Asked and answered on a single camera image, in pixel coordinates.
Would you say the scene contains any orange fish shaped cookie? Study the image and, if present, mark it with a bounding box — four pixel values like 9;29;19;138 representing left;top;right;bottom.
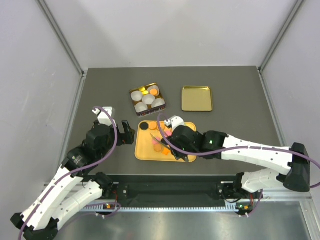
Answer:
161;147;171;156

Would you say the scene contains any tan round biscuit front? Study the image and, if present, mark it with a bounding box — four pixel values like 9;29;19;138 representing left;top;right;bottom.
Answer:
149;88;160;96

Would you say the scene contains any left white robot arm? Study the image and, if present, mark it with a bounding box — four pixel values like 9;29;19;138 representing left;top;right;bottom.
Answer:
10;120;136;240

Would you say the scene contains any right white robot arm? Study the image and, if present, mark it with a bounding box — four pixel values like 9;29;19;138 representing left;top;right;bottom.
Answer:
167;125;311;198

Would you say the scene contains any pink sandwich cookie upper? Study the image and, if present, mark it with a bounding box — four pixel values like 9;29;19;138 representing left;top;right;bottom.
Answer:
164;130;172;138

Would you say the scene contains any pink sandwich cookie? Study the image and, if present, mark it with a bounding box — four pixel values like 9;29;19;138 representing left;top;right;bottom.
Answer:
164;130;172;138
152;137;161;145

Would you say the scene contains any black sandwich cookie corner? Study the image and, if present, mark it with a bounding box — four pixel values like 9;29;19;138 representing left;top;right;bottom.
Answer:
139;122;149;131

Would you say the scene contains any yellow plastic tray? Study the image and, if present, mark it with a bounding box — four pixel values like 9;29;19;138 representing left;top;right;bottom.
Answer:
134;120;185;163

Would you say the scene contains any tan round biscuit behind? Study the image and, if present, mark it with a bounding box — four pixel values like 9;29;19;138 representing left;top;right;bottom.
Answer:
156;121;166;131

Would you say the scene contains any white paper cup front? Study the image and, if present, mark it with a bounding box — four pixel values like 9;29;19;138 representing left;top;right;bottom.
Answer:
134;102;148;113

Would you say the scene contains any white paper cup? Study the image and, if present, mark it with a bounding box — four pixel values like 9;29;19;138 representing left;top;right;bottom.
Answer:
130;90;143;102
142;94;156;105
134;102;148;113
151;98;166;108
147;85;160;94

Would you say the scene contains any tan round patterned biscuit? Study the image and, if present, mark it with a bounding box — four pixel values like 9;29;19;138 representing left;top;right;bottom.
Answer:
148;121;157;131

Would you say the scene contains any pink sandwich cookie lower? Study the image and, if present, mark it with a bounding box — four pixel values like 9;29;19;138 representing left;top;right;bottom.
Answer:
152;137;161;145

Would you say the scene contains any white paper cup back left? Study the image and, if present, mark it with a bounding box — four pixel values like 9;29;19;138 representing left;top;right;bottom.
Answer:
130;90;143;102

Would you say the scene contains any decorated cookie tin box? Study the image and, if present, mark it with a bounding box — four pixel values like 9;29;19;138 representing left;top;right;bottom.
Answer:
129;82;166;117

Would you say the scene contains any white paper cup centre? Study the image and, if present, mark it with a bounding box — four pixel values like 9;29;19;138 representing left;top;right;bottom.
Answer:
142;94;156;105

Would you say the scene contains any gold tin lid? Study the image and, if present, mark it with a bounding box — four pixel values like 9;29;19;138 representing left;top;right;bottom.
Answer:
181;86;213;112

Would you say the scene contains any white paper cup back right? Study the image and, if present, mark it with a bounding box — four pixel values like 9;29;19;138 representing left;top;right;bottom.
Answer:
147;85;160;94

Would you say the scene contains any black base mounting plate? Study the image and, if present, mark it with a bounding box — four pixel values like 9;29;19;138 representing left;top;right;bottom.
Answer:
101;175;259;208

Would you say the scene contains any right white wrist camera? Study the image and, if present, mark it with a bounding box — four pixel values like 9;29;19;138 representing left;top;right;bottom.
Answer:
164;115;185;131

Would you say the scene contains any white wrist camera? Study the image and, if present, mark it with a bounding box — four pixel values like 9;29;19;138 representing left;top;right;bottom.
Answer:
92;106;115;127
164;115;185;131

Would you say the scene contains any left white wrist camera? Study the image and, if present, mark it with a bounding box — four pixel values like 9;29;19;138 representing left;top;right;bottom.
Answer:
92;106;115;127

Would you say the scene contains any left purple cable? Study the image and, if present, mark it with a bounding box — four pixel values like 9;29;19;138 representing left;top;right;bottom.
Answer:
18;106;118;240

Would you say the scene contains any purple cable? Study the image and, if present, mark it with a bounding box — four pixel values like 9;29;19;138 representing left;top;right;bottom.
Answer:
18;106;118;240
156;112;320;189

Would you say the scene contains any aluminium frame rail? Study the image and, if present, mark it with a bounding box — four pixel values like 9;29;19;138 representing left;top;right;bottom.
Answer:
53;181;311;219

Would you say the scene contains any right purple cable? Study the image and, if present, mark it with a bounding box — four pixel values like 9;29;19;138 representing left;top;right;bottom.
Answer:
156;112;320;189

